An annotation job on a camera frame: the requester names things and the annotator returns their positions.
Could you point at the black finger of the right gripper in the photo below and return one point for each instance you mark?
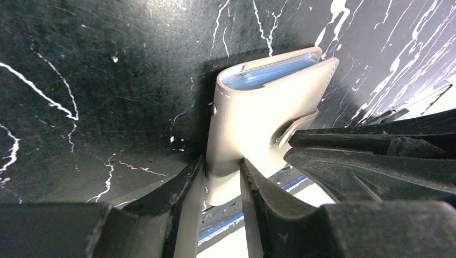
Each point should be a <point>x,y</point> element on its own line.
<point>362,176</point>

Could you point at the grey card holder wallet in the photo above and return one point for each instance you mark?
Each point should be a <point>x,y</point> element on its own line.
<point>257,106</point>

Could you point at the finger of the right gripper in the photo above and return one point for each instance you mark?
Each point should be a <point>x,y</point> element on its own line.
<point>428,137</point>

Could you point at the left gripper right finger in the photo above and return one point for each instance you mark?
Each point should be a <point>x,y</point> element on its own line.
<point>277,224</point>

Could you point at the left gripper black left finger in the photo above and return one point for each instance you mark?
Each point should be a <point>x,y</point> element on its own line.
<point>164,223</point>

